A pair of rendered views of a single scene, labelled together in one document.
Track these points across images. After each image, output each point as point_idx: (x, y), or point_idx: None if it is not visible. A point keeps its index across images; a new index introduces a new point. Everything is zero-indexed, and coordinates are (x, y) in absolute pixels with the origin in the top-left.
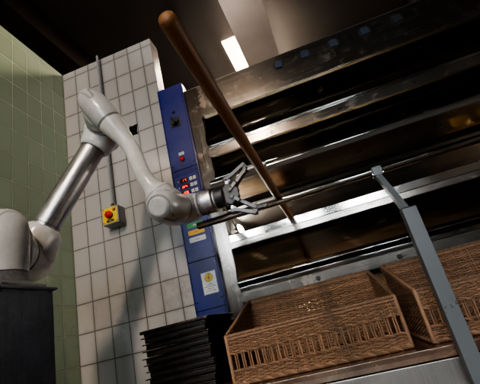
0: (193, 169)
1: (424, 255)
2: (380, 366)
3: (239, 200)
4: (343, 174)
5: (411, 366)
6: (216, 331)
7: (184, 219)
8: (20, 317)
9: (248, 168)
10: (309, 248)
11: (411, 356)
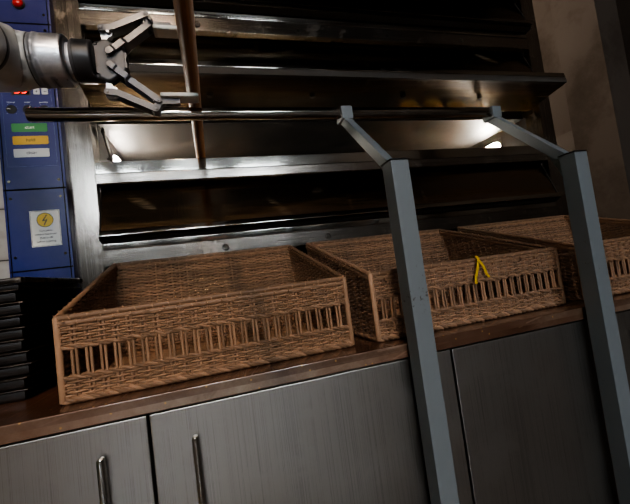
0: (39, 31)
1: (404, 229)
2: (315, 370)
3: (127, 78)
4: (281, 122)
5: (352, 370)
6: (41, 305)
7: None
8: None
9: (156, 25)
10: (221, 206)
11: (355, 358)
